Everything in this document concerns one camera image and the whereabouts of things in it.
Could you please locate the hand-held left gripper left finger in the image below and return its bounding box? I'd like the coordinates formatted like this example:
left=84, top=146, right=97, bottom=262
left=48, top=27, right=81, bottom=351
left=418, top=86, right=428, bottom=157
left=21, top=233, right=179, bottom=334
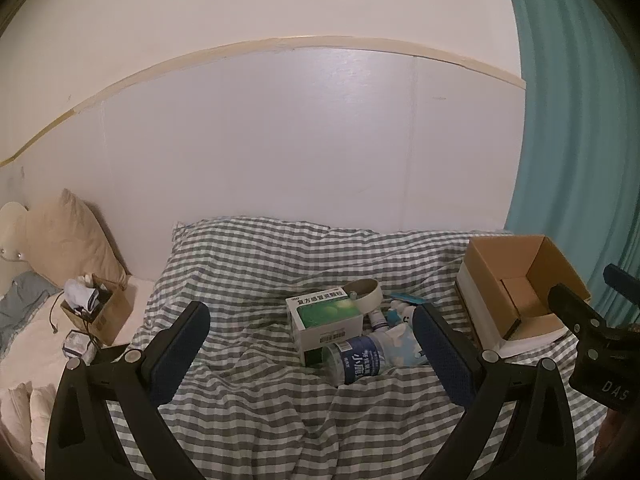
left=45, top=301, right=211, bottom=480

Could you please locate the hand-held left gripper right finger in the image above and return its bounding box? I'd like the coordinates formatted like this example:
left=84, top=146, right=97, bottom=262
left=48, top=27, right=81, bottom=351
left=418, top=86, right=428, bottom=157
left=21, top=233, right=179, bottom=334
left=412, top=302, right=599, bottom=480

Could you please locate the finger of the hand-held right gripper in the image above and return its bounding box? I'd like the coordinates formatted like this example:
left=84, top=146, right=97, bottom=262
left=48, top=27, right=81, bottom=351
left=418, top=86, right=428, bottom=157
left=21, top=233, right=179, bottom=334
left=602, top=263, right=640, bottom=307
left=547, top=283, right=610, bottom=343

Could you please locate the clear water bottle blue label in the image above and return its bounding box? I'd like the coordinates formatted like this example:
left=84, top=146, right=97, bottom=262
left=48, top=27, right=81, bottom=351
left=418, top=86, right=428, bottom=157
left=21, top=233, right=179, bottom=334
left=320, top=325, right=430, bottom=387

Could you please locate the green and white medicine box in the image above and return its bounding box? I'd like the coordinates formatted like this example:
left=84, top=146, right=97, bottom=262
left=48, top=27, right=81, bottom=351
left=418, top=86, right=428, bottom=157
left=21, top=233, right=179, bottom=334
left=286, top=287, right=377, bottom=367

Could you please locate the person's right forearm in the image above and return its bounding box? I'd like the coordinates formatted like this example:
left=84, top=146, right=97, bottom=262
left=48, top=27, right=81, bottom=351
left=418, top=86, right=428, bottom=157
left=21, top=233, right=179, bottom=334
left=594, top=406, right=637, bottom=480

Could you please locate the small white dropper bottle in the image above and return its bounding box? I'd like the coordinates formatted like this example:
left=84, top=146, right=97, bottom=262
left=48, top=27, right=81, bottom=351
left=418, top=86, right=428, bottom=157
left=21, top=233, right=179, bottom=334
left=387, top=300, right=417, bottom=330

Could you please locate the small brown cardboard box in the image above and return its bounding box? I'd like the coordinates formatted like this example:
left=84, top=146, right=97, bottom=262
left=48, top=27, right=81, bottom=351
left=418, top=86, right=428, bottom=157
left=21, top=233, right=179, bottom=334
left=60, top=274, right=133, bottom=347

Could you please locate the small white and blue box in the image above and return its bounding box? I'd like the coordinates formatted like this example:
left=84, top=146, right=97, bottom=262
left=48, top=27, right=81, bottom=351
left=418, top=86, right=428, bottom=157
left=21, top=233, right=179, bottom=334
left=63, top=330, right=97, bottom=365

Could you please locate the beige tape roll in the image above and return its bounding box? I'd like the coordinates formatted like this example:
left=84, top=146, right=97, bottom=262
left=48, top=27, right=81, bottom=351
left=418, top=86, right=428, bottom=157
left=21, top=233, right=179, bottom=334
left=347, top=278, right=384, bottom=317

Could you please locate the white crumpled cloth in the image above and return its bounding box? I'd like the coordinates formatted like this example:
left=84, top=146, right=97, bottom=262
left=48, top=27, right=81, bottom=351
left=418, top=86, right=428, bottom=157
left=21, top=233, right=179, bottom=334
left=64, top=275, right=102, bottom=312

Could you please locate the grey checked blanket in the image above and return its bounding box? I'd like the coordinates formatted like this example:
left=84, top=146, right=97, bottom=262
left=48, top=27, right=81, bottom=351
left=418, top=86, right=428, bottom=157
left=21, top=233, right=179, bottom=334
left=107, top=216, right=610, bottom=480

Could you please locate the white bed sheet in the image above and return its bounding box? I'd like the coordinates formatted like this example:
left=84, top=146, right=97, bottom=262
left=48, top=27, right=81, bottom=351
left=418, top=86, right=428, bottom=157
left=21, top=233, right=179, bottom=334
left=0, top=275, right=157, bottom=480

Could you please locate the beige pillow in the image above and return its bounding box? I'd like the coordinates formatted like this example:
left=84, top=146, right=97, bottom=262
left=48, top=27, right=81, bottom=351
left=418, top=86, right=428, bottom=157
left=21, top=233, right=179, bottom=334
left=25, top=188, right=129, bottom=288

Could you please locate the light blue cloth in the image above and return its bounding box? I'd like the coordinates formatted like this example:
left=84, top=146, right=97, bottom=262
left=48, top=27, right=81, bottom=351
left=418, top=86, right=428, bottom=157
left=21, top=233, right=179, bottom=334
left=0, top=272, right=62, bottom=359

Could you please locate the teal curtain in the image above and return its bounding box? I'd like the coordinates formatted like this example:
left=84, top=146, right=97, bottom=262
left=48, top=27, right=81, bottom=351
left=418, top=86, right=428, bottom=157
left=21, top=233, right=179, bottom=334
left=499, top=0, right=640, bottom=307

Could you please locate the cream padded headboard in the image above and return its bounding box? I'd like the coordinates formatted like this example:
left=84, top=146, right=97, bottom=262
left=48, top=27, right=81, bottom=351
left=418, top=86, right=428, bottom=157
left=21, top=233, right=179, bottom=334
left=0, top=201, right=32, bottom=263

